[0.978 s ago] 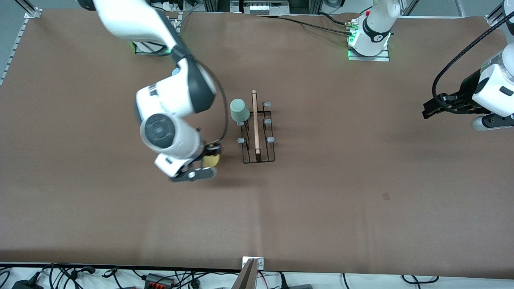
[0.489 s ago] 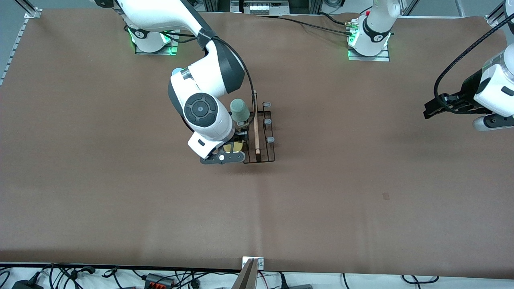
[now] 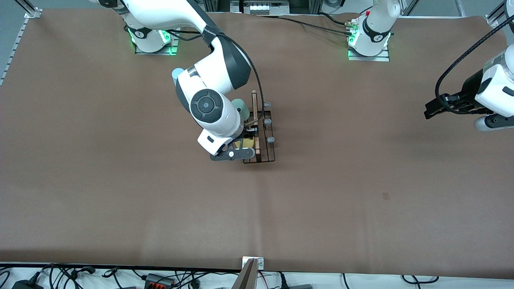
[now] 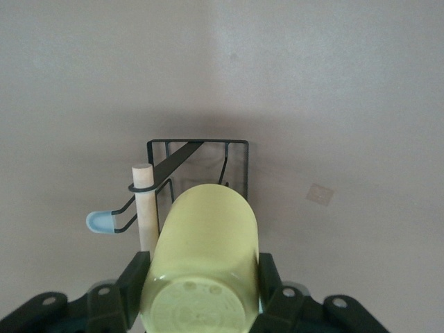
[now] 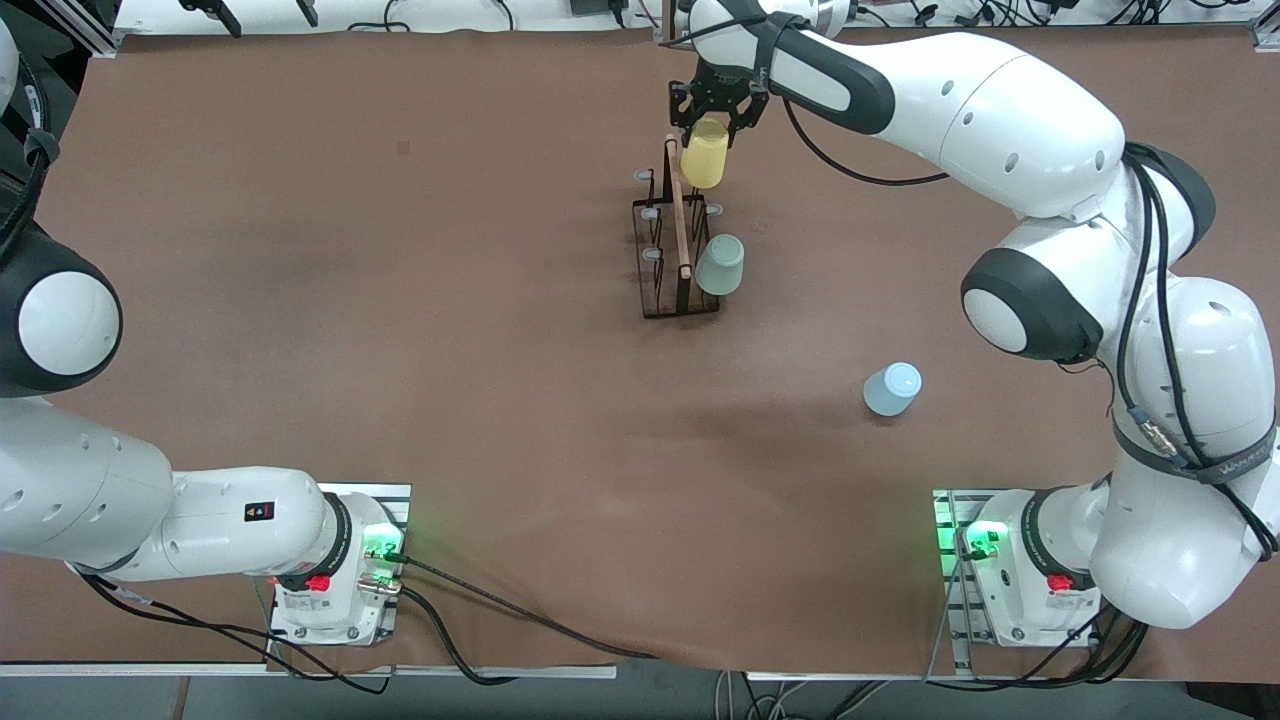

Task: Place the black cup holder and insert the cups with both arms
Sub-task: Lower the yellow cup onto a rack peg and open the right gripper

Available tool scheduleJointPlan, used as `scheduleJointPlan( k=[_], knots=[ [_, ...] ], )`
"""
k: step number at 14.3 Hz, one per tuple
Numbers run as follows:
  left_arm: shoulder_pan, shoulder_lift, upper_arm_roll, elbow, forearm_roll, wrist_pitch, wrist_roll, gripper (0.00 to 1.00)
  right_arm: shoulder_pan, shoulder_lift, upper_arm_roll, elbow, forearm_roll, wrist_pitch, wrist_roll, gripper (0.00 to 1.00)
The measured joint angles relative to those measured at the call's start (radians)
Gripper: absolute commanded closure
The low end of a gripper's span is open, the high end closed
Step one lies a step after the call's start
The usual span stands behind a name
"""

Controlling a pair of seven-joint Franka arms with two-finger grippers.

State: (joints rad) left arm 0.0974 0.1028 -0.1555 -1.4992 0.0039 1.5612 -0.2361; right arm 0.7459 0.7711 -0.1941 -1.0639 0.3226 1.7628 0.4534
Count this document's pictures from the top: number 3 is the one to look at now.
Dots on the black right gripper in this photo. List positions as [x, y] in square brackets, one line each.
[249, 129]

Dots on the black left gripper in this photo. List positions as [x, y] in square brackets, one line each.
[468, 90]

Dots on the yellow plastic cup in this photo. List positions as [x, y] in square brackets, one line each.
[247, 142]

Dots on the mint green plastic cup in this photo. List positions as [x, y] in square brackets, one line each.
[243, 108]

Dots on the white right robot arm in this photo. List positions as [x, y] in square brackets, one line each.
[217, 68]

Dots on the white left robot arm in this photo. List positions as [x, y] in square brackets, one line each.
[375, 32]

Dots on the light blue plastic cup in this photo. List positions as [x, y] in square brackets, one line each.
[176, 74]

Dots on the white power strip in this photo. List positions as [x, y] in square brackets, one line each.
[261, 8]

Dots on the grey metal pole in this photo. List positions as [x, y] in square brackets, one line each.
[247, 277]

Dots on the black power plug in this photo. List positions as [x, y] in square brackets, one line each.
[283, 281]

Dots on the black orange power adapter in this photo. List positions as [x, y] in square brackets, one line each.
[158, 280]

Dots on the aluminium arm base plate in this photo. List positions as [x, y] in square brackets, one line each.
[175, 44]
[369, 58]

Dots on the aluminium frame corner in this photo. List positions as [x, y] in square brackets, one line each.
[498, 12]

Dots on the small metal clamp bracket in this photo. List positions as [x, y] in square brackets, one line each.
[260, 263]

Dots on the metal corner bracket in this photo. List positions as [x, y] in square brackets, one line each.
[33, 13]

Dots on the perforated aluminium edge rail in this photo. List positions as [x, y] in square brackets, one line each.
[16, 46]

